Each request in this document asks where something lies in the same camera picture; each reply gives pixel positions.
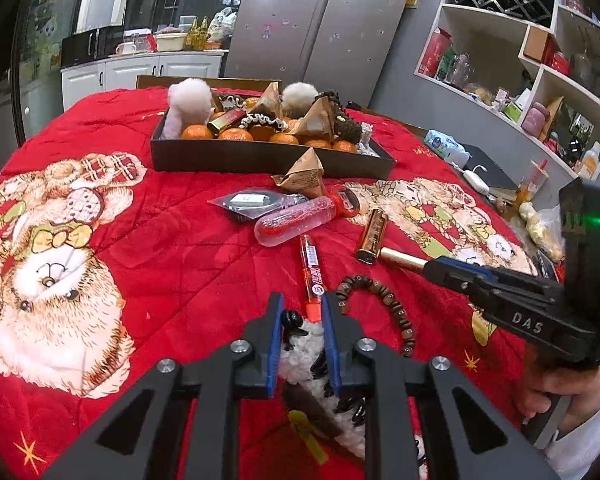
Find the brown bead bracelet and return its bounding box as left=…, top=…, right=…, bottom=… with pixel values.
left=334, top=274, right=417, bottom=359

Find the gold lipstick tube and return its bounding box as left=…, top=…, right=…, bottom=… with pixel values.
left=355, top=208, right=389, bottom=264

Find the kraft triangular snack packet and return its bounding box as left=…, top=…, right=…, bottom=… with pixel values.
left=291, top=96, right=335, bottom=140
left=272, top=148, right=327, bottom=198

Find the beige fluffy pompom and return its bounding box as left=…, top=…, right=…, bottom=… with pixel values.
left=280, top=81, right=318, bottom=119

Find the person's right hand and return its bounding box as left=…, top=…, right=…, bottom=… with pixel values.
left=517, top=344, right=600, bottom=434

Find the red marker pen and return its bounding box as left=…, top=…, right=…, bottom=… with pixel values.
left=300, top=234, right=325, bottom=323

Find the plastic bag with food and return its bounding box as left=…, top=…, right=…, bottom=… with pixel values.
left=518, top=202, right=566, bottom=263

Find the drink cup with straw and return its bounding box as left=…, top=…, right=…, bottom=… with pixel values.
left=513, top=159, right=548, bottom=209

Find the black laptop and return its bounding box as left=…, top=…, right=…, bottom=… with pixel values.
left=464, top=144, right=517, bottom=191

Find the clear packet with disc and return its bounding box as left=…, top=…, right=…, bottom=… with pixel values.
left=209, top=188, right=306, bottom=221

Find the clear bottle red cap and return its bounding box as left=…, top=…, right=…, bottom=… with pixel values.
left=254, top=185, right=361, bottom=247

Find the white power adapter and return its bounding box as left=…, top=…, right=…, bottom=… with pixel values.
left=462, top=165, right=490, bottom=196

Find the red bear-print quilt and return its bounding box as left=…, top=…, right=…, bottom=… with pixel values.
left=0, top=88, right=524, bottom=479

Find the blue tissue pack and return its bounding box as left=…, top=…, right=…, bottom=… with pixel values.
left=424, top=129, right=470, bottom=169

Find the black rectangular tray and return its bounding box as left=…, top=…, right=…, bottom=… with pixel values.
left=150, top=122, right=396, bottom=179

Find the white fluffy plush toy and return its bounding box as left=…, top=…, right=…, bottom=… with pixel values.
left=161, top=78, right=213, bottom=140

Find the white kitchen cabinet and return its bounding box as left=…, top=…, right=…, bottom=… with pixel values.
left=60, top=50, right=227, bottom=110

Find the silver double-door refrigerator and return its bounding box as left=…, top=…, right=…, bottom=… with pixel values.
left=224, top=0, right=406, bottom=106

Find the black microwave oven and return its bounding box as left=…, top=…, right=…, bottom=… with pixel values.
left=60, top=25, right=124, bottom=68

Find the white wall shelf unit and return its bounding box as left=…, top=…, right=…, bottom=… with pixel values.
left=414, top=0, right=600, bottom=181

